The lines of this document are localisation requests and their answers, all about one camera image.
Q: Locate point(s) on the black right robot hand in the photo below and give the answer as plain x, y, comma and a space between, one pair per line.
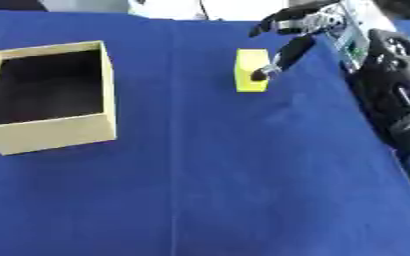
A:
293, 50

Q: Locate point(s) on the silver and black right robot arm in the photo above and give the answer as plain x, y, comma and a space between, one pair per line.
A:
389, 76

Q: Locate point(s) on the tan cardboard box black inside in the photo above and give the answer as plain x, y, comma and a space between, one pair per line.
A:
51, 96

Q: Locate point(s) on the yellow rectangular block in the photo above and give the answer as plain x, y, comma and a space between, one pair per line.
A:
250, 68

